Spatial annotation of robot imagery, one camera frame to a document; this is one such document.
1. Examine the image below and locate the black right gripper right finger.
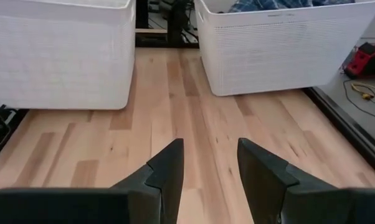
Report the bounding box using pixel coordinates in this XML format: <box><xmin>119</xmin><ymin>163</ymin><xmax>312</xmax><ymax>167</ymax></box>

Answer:
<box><xmin>237</xmin><ymin>138</ymin><xmax>352</xmax><ymax>224</ymax></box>

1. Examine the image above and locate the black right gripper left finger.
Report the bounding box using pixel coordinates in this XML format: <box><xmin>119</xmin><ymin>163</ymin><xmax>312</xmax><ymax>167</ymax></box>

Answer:
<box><xmin>111</xmin><ymin>138</ymin><xmax>185</xmax><ymax>224</ymax></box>

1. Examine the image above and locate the blue plaid shirt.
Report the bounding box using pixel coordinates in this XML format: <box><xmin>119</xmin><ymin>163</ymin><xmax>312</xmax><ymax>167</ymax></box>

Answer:
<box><xmin>227</xmin><ymin>0</ymin><xmax>356</xmax><ymax>13</ymax></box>

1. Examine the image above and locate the white plastic laundry bin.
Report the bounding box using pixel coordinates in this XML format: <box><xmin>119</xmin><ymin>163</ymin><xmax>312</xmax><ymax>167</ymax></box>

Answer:
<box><xmin>0</xmin><ymin>0</ymin><xmax>137</xmax><ymax>110</ymax></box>
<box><xmin>194</xmin><ymin>0</ymin><xmax>375</xmax><ymax>96</ymax></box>

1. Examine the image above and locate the red floor device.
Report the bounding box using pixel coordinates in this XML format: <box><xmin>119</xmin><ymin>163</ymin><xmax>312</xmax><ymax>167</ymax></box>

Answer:
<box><xmin>344</xmin><ymin>42</ymin><xmax>375</xmax><ymax>78</ymax></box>

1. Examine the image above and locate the black floor cable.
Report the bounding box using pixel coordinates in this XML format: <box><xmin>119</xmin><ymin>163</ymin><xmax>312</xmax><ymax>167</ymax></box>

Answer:
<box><xmin>343</xmin><ymin>79</ymin><xmax>375</xmax><ymax>119</ymax></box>

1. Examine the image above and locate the yellow plug cable coil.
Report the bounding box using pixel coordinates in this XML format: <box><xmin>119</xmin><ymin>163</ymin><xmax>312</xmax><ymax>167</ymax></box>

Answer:
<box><xmin>351</xmin><ymin>81</ymin><xmax>375</xmax><ymax>101</ymax></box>

